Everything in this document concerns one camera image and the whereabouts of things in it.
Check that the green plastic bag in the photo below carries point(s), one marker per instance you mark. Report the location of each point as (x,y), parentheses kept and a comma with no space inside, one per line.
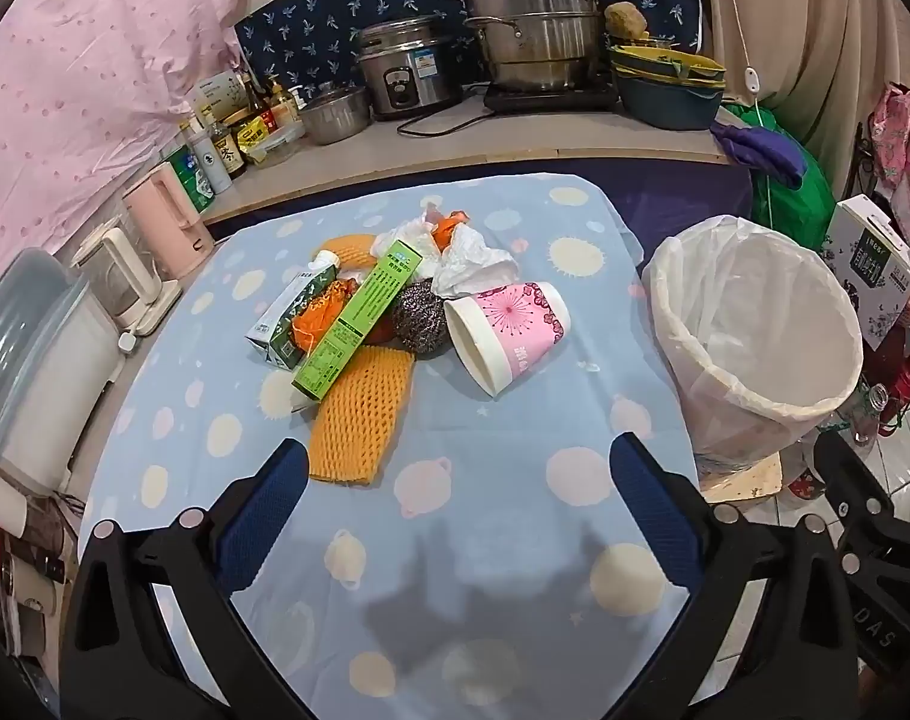
(793,199)

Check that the orange bag with yellow print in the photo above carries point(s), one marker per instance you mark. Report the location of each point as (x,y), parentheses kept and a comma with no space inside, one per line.
(316,319)

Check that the large steel steamer pot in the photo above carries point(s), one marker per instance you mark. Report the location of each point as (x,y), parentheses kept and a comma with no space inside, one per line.
(534,22)

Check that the blue printed tablecloth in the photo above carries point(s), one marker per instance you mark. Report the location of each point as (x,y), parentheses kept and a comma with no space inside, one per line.
(500,420)

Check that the grey lidded plastic container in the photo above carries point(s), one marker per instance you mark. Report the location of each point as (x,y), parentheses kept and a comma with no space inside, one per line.
(35,360)

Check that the wooden stool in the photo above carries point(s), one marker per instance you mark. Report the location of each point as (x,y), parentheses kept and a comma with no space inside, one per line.
(747,480)

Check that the bin with white plastic liner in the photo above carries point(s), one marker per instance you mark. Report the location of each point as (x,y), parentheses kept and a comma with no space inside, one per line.
(755,330)

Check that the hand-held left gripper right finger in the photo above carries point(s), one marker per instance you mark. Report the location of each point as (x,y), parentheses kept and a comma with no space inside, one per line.
(650,510)

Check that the white paper towel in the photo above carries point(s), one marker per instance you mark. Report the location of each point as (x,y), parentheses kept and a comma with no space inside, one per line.
(470,259)

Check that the orange foam fruit net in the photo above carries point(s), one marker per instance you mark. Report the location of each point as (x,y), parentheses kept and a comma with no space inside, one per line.
(361,412)

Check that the blue basin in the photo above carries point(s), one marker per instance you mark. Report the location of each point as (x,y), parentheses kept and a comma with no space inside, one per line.
(669,103)

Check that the navy printed cloth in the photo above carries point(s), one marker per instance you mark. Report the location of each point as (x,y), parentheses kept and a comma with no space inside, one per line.
(312,22)

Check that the pink electric kettle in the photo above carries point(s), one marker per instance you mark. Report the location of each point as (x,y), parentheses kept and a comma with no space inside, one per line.
(166,225)

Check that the clear glass bottle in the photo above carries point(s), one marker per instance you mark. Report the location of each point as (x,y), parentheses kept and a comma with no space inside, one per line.
(871,409)

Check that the black metal rack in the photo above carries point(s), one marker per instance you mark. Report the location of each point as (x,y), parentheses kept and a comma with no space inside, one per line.
(864,146)

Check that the small steel pot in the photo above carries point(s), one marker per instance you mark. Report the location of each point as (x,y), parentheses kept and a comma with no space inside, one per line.
(335,116)

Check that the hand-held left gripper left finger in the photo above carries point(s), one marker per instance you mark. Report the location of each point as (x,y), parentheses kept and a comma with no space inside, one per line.
(267,517)

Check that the green white drink carton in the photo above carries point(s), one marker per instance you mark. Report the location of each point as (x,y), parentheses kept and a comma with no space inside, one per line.
(290,315)

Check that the dark purple table skirt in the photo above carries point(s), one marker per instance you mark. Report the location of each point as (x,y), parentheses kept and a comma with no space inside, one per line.
(680,202)

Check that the yellow foam fruit net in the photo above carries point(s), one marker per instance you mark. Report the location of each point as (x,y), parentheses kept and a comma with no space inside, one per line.
(346,247)

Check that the red plastic bag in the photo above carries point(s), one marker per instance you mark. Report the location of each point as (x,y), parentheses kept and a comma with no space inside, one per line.
(384,331)

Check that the dark sauce bottle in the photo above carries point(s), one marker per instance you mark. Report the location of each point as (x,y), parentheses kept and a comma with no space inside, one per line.
(254,94)

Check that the brown loofah sponge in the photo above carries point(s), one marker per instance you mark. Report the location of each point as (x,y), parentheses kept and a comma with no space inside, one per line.
(626,19)

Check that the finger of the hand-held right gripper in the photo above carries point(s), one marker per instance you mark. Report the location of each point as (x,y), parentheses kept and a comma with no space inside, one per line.
(853,480)

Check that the pink patterned clothes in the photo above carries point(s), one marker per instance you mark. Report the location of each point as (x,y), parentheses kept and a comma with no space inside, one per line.
(905,142)

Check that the black induction cooktop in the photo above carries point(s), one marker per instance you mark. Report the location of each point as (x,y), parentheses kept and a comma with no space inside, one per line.
(552,99)

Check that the beige curtain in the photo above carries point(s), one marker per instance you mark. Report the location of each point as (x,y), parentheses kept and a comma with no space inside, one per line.
(815,37)

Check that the dark bottle with white label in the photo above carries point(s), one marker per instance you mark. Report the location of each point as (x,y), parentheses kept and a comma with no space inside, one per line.
(230,154)

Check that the pink paper cup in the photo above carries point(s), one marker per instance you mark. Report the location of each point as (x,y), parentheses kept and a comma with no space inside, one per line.
(515,330)

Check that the white power plug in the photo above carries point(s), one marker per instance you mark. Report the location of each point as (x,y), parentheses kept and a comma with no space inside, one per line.
(128,343)

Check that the steel wool scrubber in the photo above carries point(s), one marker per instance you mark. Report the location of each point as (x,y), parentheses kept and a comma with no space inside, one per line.
(417,315)

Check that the red flask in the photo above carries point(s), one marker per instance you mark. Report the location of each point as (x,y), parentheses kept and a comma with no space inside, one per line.
(905,382)

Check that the white condiment box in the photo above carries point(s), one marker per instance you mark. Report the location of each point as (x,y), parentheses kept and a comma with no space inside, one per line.
(219,90)

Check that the white glass kettle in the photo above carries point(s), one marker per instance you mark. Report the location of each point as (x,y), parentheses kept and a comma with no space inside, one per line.
(121,277)

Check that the green long box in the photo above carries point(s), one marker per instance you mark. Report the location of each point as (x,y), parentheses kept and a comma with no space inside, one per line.
(357,322)

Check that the purple cloth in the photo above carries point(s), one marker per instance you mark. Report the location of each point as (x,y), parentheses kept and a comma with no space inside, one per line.
(762,150)

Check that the yellow dish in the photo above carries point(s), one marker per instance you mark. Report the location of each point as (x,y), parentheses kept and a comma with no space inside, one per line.
(657,60)

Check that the white pump bottle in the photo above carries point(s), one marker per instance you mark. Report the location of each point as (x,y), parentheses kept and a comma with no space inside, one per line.
(297,103)

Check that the orange plastic bag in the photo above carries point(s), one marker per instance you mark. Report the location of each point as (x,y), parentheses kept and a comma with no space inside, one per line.
(449,229)

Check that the clear plastic wrapper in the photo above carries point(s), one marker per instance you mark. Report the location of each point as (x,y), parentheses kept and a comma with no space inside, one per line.
(402,236)

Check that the clear container with packets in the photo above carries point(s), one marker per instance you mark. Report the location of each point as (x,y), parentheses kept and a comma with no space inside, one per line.
(271,139)

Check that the yellow sauce bottle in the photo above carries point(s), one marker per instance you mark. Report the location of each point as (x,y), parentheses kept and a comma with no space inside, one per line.
(279,103)

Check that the white printed carton box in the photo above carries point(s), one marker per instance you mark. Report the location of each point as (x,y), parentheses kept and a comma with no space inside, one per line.
(871,270)

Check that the steel rice cooker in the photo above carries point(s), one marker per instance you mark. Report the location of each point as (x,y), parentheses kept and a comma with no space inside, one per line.
(410,71)

